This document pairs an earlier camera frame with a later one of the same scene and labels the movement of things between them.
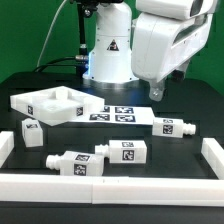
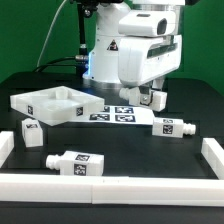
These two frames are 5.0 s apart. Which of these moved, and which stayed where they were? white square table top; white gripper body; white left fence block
Moved: white gripper body
Stayed: white square table top; white left fence block
